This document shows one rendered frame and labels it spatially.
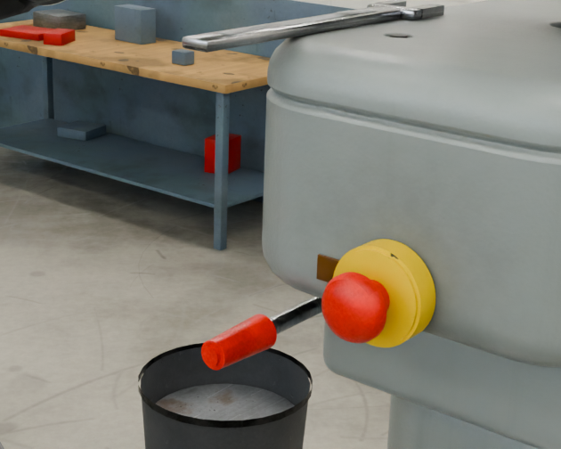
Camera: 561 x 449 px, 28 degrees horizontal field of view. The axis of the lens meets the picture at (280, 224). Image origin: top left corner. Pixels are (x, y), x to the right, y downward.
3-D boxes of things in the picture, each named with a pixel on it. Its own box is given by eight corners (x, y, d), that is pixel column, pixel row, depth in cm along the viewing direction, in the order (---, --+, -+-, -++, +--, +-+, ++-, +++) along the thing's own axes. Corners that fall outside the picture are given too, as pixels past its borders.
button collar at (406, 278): (414, 362, 62) (422, 261, 60) (327, 331, 66) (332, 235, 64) (433, 350, 64) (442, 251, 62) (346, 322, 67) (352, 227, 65)
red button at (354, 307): (370, 357, 60) (375, 289, 59) (312, 337, 63) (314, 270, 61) (403, 338, 63) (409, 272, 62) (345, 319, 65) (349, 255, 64)
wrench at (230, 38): (220, 56, 61) (220, 41, 61) (167, 46, 63) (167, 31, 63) (443, 15, 80) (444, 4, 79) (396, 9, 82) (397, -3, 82)
